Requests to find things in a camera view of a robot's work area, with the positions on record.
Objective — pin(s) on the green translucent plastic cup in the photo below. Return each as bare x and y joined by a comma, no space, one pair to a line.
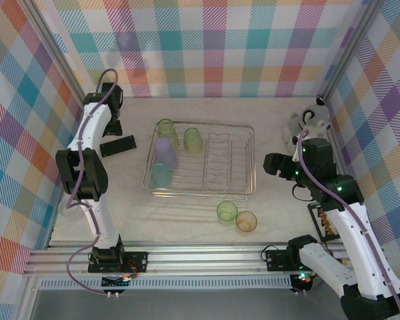
192,140
226,211
167,133

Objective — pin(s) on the purple plastic cup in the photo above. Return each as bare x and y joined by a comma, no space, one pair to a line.
165,152

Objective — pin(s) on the teal translucent plastic cup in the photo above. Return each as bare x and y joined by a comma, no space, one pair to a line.
161,174

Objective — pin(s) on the orange translucent plastic cup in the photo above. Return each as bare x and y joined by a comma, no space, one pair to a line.
246,221

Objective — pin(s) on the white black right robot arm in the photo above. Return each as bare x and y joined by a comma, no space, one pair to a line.
353,233

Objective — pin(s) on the grey white plush husky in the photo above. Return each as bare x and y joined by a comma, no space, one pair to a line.
315,116

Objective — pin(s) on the black rectangular plate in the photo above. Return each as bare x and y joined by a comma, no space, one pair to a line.
118,146

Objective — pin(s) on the black holder with orange parts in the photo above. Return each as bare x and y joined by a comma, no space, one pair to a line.
325,222

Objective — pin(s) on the small controller board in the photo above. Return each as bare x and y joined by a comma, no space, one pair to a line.
303,278
116,281

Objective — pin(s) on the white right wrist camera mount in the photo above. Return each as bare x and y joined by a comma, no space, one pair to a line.
298,153

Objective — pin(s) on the aluminium frame post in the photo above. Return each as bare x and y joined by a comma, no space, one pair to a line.
53,50
350,50

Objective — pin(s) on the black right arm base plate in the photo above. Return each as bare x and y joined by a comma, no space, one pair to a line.
275,260

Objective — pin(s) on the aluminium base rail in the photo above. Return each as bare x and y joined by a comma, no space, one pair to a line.
203,258

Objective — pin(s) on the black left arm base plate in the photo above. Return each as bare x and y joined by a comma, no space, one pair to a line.
140,261

